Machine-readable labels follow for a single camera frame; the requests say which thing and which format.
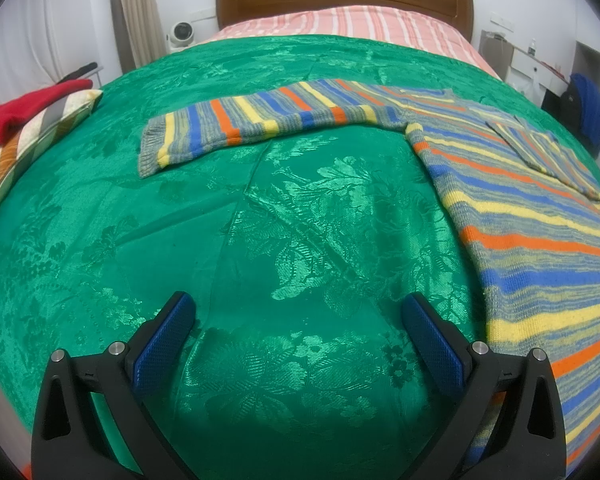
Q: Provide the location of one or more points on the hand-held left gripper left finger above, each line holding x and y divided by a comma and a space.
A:
162, 340

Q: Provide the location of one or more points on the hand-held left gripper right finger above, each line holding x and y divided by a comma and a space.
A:
435, 345

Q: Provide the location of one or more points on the striped knit sweater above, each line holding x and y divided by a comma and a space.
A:
530, 220

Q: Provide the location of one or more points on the chair with dark clothes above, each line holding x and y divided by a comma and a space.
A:
572, 97

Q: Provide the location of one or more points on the green floral blanket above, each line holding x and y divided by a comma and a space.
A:
280, 210

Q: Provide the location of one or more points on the striped pillow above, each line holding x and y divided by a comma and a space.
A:
45, 127

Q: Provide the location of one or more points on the red cloth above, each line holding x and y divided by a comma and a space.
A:
15, 115

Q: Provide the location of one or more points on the white plastic bag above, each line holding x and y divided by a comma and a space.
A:
532, 87

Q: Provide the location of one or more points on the black flat object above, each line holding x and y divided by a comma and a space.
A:
80, 71

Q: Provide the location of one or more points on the blue jacket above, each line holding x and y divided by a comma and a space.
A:
592, 110

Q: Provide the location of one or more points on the white desk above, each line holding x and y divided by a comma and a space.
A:
530, 62

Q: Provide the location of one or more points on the small white fan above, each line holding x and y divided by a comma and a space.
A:
181, 35

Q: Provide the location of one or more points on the white sheer curtain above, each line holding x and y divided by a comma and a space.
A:
45, 45

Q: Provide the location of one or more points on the pink striped bed sheet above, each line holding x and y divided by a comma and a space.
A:
360, 22

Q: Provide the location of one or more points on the beige curtain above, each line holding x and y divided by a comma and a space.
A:
135, 10

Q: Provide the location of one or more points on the white wall socket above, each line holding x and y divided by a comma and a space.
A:
501, 21

